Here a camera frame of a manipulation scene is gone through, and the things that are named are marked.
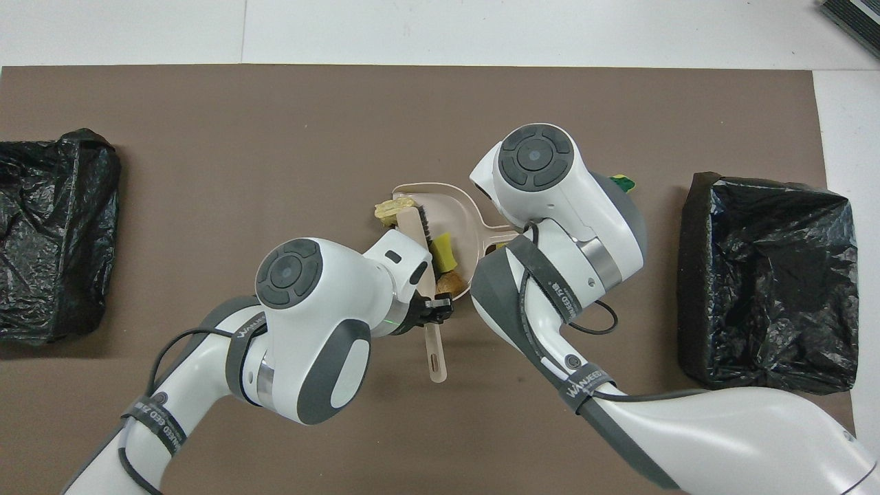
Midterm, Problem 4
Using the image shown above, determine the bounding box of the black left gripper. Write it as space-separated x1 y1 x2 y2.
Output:
393 291 455 338

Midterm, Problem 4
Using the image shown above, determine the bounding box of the beige hand brush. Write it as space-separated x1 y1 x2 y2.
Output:
399 195 452 384

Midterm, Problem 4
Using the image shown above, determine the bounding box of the notched yellow sponge piece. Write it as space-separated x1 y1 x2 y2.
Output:
430 233 459 271

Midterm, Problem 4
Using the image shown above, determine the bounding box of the beige plastic dustpan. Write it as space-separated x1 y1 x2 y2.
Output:
391 181 521 301

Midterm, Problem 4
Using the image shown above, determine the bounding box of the pale croissant bread toy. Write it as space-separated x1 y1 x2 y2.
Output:
373 196 417 227

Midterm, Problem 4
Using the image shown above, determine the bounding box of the black bag-lined bin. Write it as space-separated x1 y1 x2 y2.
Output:
676 170 860 396
0 128 122 345

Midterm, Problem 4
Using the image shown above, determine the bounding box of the large brown table mat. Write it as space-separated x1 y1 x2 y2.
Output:
0 64 864 495

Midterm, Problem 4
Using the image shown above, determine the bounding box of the dark ribbed device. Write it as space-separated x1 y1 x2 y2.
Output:
815 0 880 59

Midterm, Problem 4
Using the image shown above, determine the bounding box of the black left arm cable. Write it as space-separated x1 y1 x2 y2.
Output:
117 325 270 495

